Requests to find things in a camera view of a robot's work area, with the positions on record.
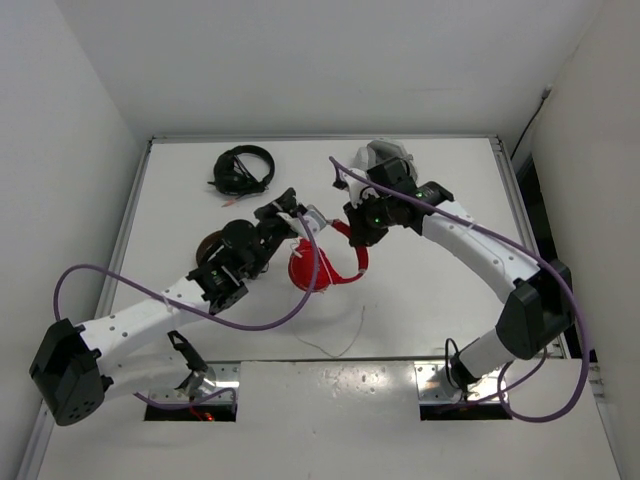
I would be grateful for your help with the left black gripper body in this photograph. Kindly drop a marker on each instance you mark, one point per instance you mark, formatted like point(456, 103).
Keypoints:
point(272, 226)

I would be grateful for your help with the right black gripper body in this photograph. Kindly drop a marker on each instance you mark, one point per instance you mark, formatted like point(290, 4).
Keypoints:
point(372, 218)

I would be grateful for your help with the red headphones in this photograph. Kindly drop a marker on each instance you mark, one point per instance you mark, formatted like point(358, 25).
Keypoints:
point(301, 268)

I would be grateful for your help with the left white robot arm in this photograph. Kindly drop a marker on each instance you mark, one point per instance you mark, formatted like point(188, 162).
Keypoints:
point(79, 366)

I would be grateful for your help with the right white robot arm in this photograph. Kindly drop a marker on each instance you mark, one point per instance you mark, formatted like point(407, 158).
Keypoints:
point(535, 308)

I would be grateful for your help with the brown silver headphones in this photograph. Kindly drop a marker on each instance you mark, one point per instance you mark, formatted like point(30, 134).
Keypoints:
point(207, 248)

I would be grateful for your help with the grey white headphones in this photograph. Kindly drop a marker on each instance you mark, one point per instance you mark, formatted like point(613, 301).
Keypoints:
point(381, 149)

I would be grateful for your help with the black headphones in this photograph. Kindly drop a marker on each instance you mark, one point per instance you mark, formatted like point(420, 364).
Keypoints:
point(233, 179)

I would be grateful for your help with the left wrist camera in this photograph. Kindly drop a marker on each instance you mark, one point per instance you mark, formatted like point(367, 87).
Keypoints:
point(305, 225)

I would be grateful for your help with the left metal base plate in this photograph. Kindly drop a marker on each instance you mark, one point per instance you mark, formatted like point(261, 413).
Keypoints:
point(220, 387)

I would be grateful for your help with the metal base plate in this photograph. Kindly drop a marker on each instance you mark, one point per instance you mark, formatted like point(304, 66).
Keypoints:
point(220, 387)
point(434, 389)

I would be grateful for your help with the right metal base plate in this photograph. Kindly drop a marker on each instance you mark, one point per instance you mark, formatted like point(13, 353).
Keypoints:
point(434, 389)

